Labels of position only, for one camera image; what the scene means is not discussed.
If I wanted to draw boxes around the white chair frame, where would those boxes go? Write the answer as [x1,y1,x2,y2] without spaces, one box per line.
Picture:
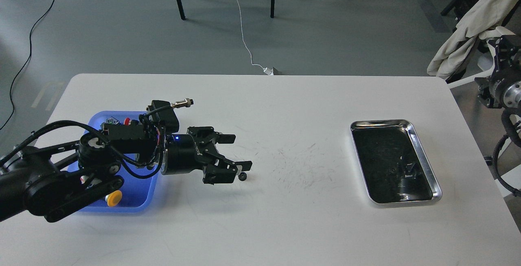
[446,27,521,167]

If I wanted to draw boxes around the silver metal tray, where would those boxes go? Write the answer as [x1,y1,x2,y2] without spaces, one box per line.
[350,119,442,207]

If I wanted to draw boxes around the blue plastic tray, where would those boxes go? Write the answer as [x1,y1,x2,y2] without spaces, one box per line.
[79,111,159,214]

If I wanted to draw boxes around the yellow push button switch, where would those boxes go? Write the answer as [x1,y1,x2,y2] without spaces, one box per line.
[104,190,123,208]

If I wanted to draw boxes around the small black gear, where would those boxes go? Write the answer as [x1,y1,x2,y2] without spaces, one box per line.
[238,172,247,181]

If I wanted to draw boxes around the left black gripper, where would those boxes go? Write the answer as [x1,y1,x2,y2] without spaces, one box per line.
[161,126,253,185]

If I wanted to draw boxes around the beige cloth on chair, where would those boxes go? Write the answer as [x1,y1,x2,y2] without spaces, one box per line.
[427,0,519,81]

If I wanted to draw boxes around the green push button switch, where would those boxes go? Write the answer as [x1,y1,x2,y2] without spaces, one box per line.
[104,117,120,125]

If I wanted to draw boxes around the black floor cable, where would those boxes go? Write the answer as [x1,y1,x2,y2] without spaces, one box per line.
[0,0,98,130]

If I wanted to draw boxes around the white power adapter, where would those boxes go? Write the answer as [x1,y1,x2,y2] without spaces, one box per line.
[263,67,281,76]

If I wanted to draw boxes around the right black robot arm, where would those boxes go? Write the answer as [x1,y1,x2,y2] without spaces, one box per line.
[474,35,521,197]

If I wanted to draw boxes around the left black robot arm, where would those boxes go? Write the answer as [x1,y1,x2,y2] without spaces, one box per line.
[1,98,252,222]

